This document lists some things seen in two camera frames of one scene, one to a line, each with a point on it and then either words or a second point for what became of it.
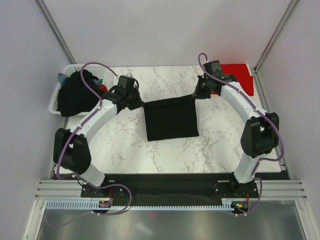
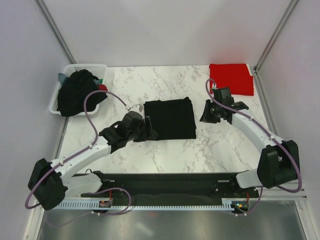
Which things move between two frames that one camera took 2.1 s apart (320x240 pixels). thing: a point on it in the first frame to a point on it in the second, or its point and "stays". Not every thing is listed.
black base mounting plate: (173, 186) stays
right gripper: (198, 93) to (206, 117)
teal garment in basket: (61, 76) stays
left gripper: (139, 103) to (149, 132)
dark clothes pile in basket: (75, 98) stays
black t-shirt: (171, 118) stays
